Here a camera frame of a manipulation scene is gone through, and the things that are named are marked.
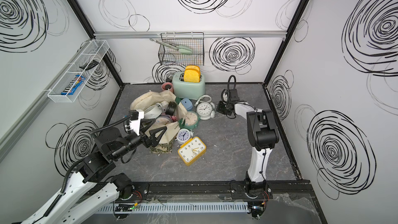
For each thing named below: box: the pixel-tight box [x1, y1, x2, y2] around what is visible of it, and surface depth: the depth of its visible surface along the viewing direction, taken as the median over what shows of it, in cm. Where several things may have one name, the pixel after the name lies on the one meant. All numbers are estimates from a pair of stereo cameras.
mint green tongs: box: [149, 38, 193, 54], surface depth 94 cm
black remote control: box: [78, 59, 99, 71], surface depth 82 cm
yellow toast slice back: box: [185, 65, 201, 72], surface depth 101 cm
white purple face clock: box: [174, 128, 194, 145], surface depth 91 cm
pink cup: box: [161, 81, 174, 93], surface depth 107 cm
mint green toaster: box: [172, 71, 206, 100], surface depth 105 cm
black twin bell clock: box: [165, 101, 177, 116], surface depth 93 cm
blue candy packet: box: [66, 75, 86, 95], surface depth 73 cm
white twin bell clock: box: [196, 102, 216, 121], surface depth 101 cm
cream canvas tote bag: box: [130, 90, 188, 154], surface depth 89 cm
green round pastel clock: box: [178, 110, 201, 131], surface depth 98 cm
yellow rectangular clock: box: [177, 136, 207, 166], surface depth 86 cm
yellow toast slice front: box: [183, 68, 201, 83], surface depth 101 cm
